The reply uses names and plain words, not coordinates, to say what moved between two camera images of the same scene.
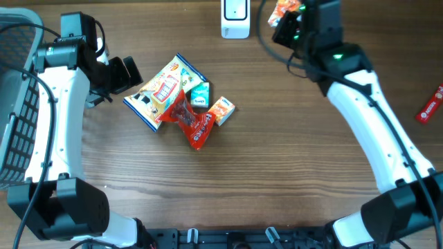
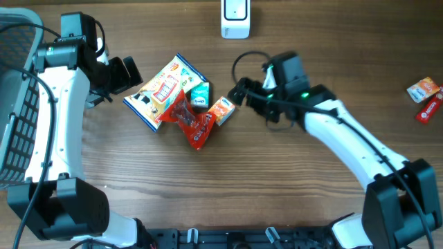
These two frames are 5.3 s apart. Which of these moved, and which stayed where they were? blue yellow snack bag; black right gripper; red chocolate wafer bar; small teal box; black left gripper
Moved: black right gripper
Stayed: black left gripper; blue yellow snack bag; red chocolate wafer bar; small teal box
